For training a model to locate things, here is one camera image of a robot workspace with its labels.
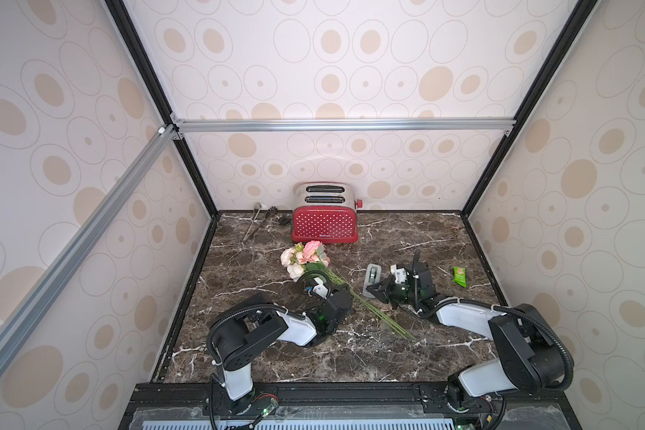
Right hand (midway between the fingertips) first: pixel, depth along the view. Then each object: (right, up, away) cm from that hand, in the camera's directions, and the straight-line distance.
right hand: (375, 286), depth 87 cm
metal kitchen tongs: (-41, +27, +31) cm, 58 cm away
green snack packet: (+33, +2, +10) cm, 34 cm away
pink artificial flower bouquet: (-21, +10, +2) cm, 23 cm away
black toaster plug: (-34, +24, +29) cm, 51 cm away
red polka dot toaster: (-16, +25, +10) cm, 32 cm away
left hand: (-4, 0, 0) cm, 4 cm away
